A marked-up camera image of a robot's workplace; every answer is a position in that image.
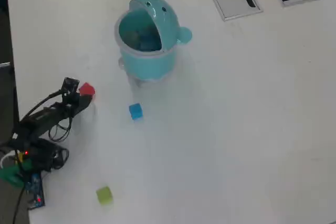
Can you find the dark grey cabinet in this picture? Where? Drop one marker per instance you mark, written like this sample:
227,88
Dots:
6,95

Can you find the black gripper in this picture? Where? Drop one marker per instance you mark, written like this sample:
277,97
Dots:
70,103

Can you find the green cube block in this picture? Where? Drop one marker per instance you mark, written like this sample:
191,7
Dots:
104,195

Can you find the grey-green box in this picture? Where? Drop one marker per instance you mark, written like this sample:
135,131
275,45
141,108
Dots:
131,37

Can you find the green table clamp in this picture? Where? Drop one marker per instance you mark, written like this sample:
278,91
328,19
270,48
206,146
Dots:
8,175

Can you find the teal whale-shaped bin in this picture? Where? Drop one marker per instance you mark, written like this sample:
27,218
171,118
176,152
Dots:
147,64

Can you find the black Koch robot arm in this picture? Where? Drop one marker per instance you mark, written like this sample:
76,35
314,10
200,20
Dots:
39,119

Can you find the small wrist camera board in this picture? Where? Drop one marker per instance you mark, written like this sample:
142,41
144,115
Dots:
70,85

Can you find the blue cube block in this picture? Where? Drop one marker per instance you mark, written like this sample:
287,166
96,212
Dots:
136,111

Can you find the blue circuit board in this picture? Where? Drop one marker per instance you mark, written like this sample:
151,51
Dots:
35,190

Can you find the red cube block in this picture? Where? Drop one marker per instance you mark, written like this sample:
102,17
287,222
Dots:
88,89

